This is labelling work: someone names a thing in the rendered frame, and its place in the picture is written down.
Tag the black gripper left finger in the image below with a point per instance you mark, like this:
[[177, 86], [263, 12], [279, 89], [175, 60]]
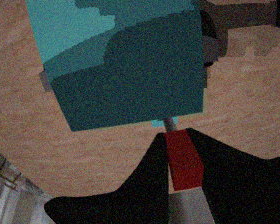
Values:
[[142, 199]]

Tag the red-headed pin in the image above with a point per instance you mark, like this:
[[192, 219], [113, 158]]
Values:
[[187, 169]]

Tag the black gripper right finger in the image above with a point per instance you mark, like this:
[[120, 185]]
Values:
[[237, 185]]

